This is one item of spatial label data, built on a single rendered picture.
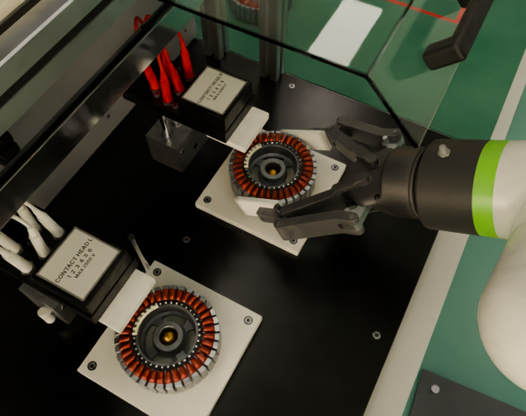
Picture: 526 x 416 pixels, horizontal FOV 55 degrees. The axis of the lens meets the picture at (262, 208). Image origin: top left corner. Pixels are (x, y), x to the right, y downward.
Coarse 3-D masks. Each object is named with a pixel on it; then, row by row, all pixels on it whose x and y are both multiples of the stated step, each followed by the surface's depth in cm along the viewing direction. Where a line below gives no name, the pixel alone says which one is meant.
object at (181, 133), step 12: (168, 120) 67; (156, 132) 66; (180, 132) 66; (192, 132) 67; (156, 144) 67; (168, 144) 65; (180, 144) 65; (192, 144) 69; (156, 156) 69; (168, 156) 68; (180, 156) 67; (192, 156) 70; (180, 168) 69
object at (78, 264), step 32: (64, 224) 51; (0, 256) 49; (32, 256) 49; (64, 256) 47; (96, 256) 47; (128, 256) 48; (64, 288) 45; (96, 288) 45; (128, 288) 49; (96, 320) 47; (128, 320) 48
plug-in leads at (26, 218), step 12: (24, 204) 45; (12, 216) 44; (24, 216) 48; (36, 216) 47; (48, 216) 47; (36, 228) 50; (48, 228) 48; (60, 228) 50; (0, 240) 47; (12, 240) 48; (36, 240) 46; (0, 252) 44; (12, 252) 45; (48, 252) 49; (12, 264) 46; (24, 264) 47
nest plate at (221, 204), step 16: (320, 160) 69; (224, 176) 68; (256, 176) 68; (288, 176) 68; (320, 176) 68; (336, 176) 68; (208, 192) 67; (224, 192) 67; (208, 208) 65; (224, 208) 65; (240, 224) 64; (256, 224) 64; (272, 224) 64; (272, 240) 63; (288, 240) 63; (304, 240) 63
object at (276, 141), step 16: (256, 144) 65; (272, 144) 66; (288, 144) 65; (304, 144) 65; (240, 160) 64; (256, 160) 66; (272, 160) 65; (288, 160) 66; (304, 160) 64; (240, 176) 63; (272, 176) 64; (304, 176) 62; (240, 192) 62; (256, 192) 61; (272, 192) 61; (288, 192) 61; (304, 192) 62
